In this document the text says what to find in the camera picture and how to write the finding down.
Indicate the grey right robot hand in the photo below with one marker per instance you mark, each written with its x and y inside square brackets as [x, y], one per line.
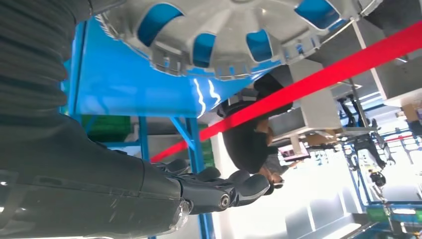
[82, 191]

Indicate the white desk panel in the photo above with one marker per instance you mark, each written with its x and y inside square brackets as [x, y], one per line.
[395, 76]
[316, 109]

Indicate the green plastic crate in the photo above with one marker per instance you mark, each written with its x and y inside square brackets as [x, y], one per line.
[108, 128]
[208, 153]

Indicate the red barrier belt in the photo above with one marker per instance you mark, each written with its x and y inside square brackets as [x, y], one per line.
[296, 89]

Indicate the blue metal shelf rack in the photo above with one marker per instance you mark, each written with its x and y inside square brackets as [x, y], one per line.
[132, 89]

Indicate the person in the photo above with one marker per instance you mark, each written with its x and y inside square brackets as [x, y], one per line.
[247, 145]

